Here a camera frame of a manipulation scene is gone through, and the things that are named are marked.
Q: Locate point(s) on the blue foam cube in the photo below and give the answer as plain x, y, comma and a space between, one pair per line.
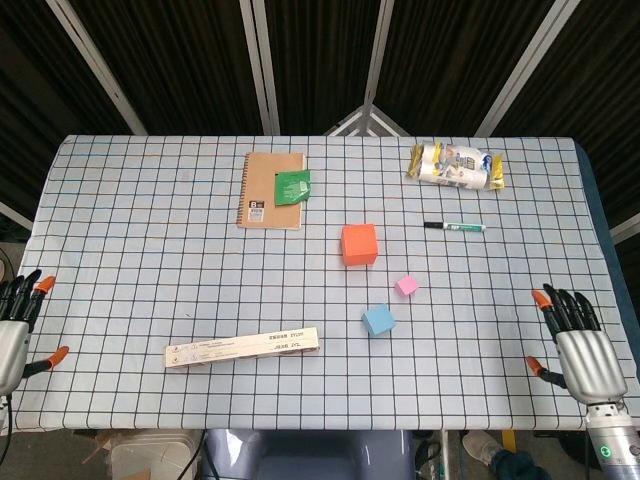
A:
378, 320

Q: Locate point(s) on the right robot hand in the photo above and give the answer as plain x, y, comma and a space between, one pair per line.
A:
590, 360

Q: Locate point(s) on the white yellow snack bag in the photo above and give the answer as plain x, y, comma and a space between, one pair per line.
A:
452, 167

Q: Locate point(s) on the large orange foam cube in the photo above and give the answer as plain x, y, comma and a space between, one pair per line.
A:
359, 245

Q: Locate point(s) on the green white marker pen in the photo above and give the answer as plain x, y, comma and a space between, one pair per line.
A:
462, 228

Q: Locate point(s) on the white plastic bin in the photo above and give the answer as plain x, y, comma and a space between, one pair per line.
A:
150, 455

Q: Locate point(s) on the blue checked tablecloth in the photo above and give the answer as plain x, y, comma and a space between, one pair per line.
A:
150, 250

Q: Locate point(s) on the long baking paper box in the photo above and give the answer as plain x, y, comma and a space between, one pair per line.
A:
240, 347

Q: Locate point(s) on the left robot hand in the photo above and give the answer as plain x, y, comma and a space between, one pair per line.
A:
12, 345

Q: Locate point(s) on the brown spiral notebook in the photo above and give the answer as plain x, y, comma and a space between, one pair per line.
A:
260, 185

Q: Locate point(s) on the dark folding partition screen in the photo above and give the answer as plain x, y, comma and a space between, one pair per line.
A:
175, 65

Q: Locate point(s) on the green foil packet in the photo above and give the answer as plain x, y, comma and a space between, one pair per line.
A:
291, 187

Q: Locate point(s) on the white sneaker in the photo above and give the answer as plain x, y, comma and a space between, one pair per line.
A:
480, 447

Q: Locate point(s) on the dark blue trouser leg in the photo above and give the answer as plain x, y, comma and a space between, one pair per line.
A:
515, 467

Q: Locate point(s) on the white triangular metal frame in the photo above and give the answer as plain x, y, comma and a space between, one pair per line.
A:
367, 122

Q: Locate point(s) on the grey-blue robot torso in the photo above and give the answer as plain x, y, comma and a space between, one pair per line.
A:
310, 457

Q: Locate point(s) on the small pink foam cube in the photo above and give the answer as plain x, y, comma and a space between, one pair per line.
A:
407, 286

